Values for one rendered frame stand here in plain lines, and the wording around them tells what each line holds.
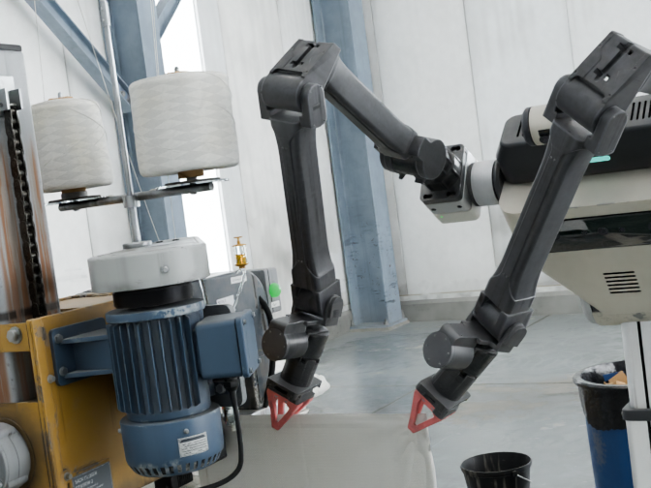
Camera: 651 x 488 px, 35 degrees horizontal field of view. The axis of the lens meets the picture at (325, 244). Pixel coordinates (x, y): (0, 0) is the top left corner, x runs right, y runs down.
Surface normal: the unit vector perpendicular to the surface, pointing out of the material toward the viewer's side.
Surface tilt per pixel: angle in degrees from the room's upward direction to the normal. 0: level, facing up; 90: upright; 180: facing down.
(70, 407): 90
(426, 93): 90
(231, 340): 90
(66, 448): 90
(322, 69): 106
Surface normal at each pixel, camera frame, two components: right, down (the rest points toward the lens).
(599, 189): -0.42, -0.69
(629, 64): -0.53, -0.37
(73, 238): 0.86, -0.09
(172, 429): 0.22, 0.07
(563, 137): -0.82, 0.14
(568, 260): -0.30, 0.72
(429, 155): 0.77, 0.22
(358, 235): -0.50, 0.11
